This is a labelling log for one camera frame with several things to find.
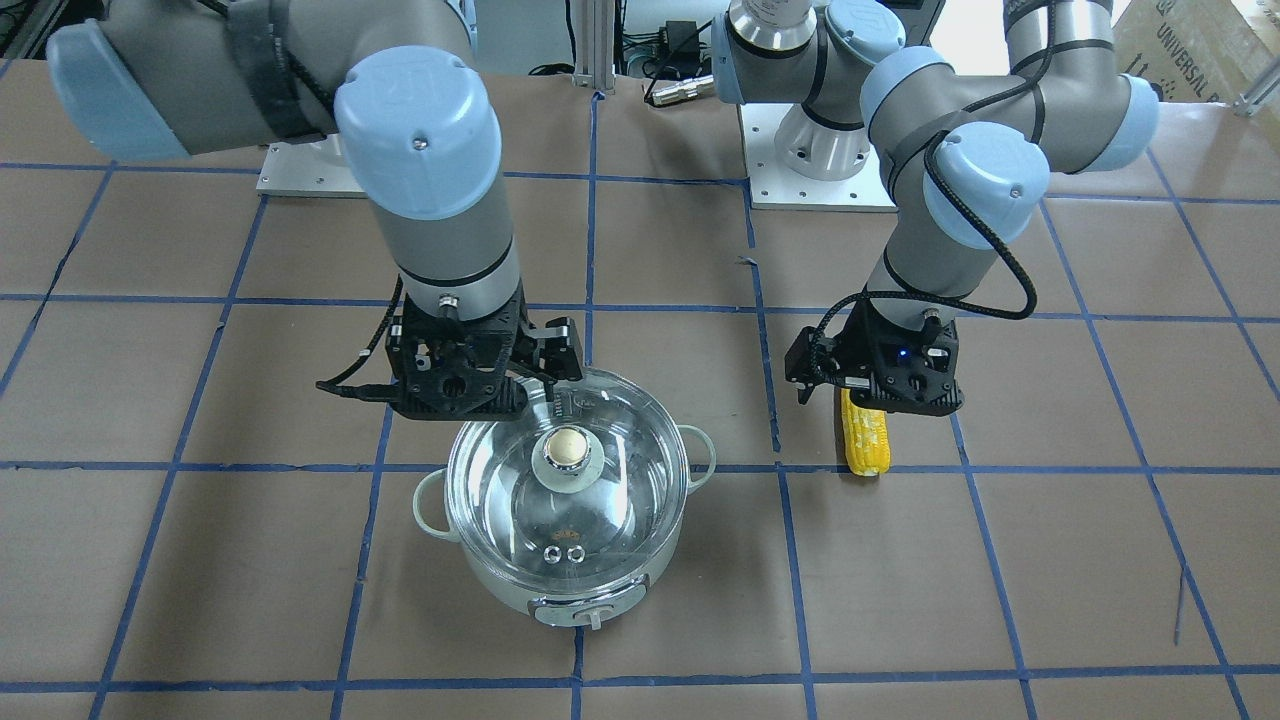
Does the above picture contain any aluminium frame post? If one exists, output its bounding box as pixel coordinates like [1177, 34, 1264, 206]
[570, 1, 620, 95]

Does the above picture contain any yellow corn cob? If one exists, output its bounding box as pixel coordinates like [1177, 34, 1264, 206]
[838, 388, 892, 477]

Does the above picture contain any pale green electric pot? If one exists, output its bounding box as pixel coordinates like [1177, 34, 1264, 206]
[412, 366, 718, 632]

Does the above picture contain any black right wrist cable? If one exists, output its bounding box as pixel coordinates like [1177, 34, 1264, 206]
[316, 275, 406, 404]

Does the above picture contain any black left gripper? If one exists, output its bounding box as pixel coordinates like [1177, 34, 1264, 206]
[785, 300, 964, 416]

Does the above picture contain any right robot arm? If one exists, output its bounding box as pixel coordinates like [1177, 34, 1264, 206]
[46, 1, 584, 421]

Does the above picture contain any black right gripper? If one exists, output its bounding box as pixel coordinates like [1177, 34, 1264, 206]
[387, 284, 582, 416]

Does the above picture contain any cardboard box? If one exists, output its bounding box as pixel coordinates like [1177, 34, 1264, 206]
[1114, 1, 1279, 102]

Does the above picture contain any glass pot lid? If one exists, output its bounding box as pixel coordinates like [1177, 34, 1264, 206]
[445, 366, 691, 600]

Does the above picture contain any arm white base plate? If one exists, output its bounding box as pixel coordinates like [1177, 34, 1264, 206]
[256, 135, 366, 199]
[740, 102, 896, 213]

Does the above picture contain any silver cable connector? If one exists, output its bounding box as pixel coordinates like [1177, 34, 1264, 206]
[644, 76, 716, 108]

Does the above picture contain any black power adapter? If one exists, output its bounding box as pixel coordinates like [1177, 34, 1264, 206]
[658, 20, 701, 61]

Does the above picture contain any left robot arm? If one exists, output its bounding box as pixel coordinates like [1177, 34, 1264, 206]
[710, 1, 1158, 416]

